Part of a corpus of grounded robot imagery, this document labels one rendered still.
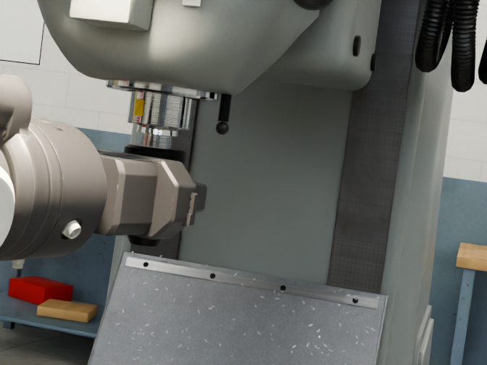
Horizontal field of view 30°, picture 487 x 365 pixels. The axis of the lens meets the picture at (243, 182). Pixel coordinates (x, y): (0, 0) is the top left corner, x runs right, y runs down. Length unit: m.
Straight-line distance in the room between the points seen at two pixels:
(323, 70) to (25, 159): 0.32
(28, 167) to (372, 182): 0.56
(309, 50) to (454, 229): 4.11
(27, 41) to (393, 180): 4.62
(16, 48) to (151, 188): 4.96
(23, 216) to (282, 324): 0.55
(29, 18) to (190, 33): 4.96
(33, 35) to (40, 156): 4.98
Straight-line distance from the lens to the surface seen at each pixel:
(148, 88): 0.65
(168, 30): 0.60
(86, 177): 0.56
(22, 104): 0.54
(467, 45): 0.86
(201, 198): 0.69
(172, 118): 0.67
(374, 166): 1.02
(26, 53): 5.52
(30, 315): 4.80
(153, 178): 0.62
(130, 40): 0.61
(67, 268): 5.39
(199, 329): 1.04
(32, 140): 0.54
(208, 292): 1.05
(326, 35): 0.77
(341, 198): 1.03
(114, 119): 5.26
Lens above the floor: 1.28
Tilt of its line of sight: 3 degrees down
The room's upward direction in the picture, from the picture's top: 7 degrees clockwise
